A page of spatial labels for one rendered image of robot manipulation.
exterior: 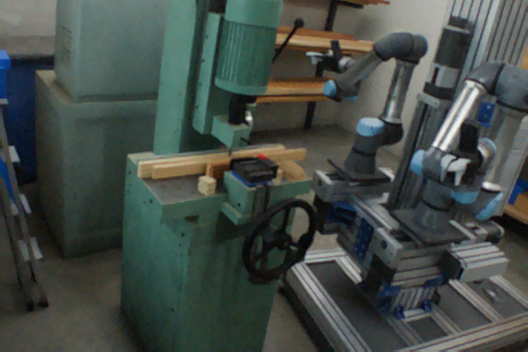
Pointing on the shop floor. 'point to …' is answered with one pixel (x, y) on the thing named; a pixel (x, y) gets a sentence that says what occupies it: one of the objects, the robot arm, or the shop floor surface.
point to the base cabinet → (189, 288)
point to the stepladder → (16, 205)
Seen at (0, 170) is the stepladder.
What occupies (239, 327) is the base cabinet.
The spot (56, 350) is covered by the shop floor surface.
